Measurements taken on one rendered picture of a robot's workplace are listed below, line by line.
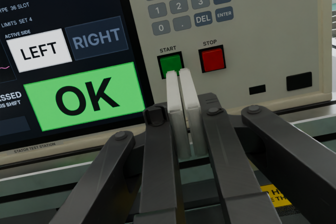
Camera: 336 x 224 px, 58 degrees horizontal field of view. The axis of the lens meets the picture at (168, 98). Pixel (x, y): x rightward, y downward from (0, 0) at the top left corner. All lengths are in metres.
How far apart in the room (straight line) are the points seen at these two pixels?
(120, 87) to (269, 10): 0.15
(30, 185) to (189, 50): 0.20
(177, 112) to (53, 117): 0.18
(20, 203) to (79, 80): 0.14
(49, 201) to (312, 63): 0.28
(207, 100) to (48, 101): 0.18
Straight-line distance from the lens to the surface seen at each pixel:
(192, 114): 0.15
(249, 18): 0.28
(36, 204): 0.34
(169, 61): 0.27
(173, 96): 0.17
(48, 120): 0.32
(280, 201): 0.29
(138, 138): 0.15
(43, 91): 0.31
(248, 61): 0.29
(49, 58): 0.30
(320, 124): 0.31
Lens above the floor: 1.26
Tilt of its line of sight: 22 degrees down
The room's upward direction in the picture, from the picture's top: 13 degrees counter-clockwise
